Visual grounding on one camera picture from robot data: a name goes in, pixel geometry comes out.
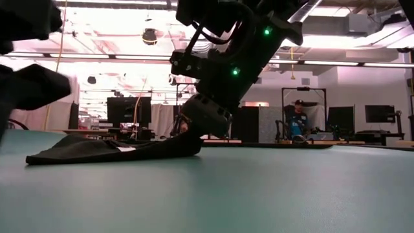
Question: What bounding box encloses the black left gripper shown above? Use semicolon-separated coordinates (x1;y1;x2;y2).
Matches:
0;0;72;145

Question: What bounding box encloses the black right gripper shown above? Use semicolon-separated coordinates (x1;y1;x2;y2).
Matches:
180;45;278;140

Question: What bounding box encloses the black towel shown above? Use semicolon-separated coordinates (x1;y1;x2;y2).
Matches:
25;128;204;166

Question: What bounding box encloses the pink curtain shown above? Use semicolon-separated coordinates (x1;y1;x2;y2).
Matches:
6;100;71;132

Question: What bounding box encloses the black partition panel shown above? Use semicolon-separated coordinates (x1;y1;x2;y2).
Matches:
231;105;260;144

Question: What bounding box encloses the white curtain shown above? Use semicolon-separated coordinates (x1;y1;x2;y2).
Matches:
151;103;175;139

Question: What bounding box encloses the narrow black panel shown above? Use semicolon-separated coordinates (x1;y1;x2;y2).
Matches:
68;102;80;131

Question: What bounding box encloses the grey partition panel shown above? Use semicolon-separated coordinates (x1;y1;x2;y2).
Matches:
258;106;283;144

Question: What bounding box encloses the green table mat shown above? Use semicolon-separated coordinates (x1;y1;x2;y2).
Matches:
0;129;414;233

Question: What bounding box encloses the large black monitor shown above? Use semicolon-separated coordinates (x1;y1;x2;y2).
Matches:
106;96;153;129

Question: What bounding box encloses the person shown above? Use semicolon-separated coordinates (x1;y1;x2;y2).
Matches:
274;99;312;144

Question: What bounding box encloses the black dome fixture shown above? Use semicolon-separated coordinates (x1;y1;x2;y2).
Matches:
142;28;158;46

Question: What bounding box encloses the long light strip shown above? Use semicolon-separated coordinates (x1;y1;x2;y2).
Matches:
0;52;414;69

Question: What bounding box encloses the dark desk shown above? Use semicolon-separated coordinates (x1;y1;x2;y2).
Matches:
354;129;406;147

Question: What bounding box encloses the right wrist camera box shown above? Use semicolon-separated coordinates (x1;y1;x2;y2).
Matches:
169;49;210;82

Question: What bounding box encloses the black frame stand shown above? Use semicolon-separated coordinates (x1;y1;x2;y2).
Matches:
280;86;327;142

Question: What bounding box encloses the silver round duct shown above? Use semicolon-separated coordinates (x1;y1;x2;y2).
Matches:
287;0;324;23

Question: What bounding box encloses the grey rectangular duct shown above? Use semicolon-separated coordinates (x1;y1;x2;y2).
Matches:
302;12;369;36

